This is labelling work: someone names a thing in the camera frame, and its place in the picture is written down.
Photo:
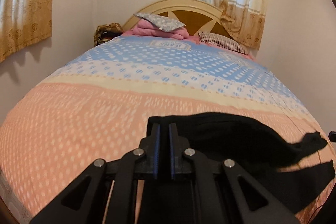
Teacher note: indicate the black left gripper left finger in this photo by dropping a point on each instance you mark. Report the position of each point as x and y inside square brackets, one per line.
[105, 192]

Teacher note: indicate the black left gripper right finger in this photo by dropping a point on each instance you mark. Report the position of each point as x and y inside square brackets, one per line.
[221, 192]

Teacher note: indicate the black pants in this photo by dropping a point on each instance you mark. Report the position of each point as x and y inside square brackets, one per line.
[260, 151]

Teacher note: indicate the pink blue polka-dot bedspread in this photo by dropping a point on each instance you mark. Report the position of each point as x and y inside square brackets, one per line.
[97, 106]

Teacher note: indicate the striped pillow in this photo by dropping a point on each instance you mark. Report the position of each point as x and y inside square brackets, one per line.
[222, 42]

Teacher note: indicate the brown patterned bundle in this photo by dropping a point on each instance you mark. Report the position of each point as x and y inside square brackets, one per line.
[107, 32]

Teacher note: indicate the cream wooden headboard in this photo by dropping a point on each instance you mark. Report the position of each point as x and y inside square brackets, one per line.
[197, 16]

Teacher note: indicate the grey floral pillow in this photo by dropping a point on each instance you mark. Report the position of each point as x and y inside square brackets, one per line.
[163, 23]

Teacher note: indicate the folded pink blanket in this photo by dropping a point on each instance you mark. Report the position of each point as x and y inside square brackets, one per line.
[145, 28]

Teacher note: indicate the gold curtain side window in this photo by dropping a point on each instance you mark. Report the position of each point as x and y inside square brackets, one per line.
[24, 23]

